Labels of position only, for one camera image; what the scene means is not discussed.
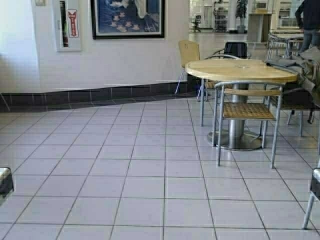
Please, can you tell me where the person in dark clothes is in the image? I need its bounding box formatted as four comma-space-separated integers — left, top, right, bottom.
295, 0, 320, 53

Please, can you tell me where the round wooden cafe table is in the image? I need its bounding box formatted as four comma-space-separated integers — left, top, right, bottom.
185, 57, 298, 151

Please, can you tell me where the framed blue picture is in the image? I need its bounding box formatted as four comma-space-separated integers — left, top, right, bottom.
90, 0, 166, 40

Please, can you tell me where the metal armchair at right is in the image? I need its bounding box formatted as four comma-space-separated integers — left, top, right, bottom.
280, 83, 320, 137

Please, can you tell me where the wooden chair by wall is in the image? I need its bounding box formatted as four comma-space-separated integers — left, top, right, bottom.
175, 40, 206, 94

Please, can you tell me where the metal wicker armchair front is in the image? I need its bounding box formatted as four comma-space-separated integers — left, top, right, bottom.
211, 80, 285, 169

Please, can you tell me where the potted plant in background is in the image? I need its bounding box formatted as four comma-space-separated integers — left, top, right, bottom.
235, 0, 248, 34

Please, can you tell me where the fire extinguisher wall cabinet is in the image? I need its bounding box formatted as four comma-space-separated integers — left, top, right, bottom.
52, 0, 82, 52

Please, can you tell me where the robot base left corner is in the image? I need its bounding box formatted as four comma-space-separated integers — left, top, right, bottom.
0, 167, 14, 201

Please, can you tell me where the grey jacket on table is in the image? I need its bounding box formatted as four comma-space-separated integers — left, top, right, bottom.
265, 46, 320, 94

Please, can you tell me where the black chair behind table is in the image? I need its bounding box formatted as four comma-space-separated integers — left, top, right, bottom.
205, 41, 251, 60

